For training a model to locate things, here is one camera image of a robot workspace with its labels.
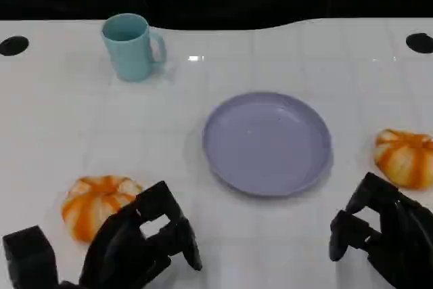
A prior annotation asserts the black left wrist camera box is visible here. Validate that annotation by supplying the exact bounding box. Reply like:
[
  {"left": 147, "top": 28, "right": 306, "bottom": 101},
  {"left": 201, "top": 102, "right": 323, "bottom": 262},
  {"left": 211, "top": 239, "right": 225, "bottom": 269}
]
[{"left": 2, "top": 224, "right": 60, "bottom": 289}]

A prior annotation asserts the lilac plate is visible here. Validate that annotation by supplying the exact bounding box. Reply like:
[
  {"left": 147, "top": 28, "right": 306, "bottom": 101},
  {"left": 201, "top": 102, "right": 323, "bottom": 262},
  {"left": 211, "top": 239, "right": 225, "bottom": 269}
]
[{"left": 202, "top": 91, "right": 333, "bottom": 198}]

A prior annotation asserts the orange and white bread roll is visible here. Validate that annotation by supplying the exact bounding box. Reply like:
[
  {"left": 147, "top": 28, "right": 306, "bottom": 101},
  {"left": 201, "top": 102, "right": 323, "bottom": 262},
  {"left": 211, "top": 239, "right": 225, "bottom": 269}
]
[
  {"left": 61, "top": 175, "right": 145, "bottom": 244},
  {"left": 374, "top": 129, "right": 433, "bottom": 189}
]

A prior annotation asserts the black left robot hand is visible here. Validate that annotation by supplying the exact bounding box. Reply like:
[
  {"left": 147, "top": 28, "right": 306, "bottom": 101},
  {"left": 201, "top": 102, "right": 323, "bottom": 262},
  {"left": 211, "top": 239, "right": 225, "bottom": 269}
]
[{"left": 78, "top": 180, "right": 203, "bottom": 289}]

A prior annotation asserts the black table cable grommet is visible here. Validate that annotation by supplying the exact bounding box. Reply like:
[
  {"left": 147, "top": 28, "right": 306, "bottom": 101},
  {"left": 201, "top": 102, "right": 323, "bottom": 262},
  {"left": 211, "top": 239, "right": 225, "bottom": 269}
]
[
  {"left": 0, "top": 35, "right": 30, "bottom": 57},
  {"left": 405, "top": 32, "right": 433, "bottom": 55}
]

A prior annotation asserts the pale green mug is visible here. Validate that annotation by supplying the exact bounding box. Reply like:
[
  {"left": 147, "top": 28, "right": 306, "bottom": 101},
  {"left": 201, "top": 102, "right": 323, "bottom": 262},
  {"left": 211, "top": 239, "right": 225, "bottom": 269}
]
[{"left": 101, "top": 13, "right": 167, "bottom": 83}]

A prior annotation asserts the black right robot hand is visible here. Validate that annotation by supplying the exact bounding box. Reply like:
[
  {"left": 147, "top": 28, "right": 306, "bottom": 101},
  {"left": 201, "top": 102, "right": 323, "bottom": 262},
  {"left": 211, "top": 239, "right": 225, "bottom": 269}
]
[{"left": 329, "top": 172, "right": 433, "bottom": 289}]

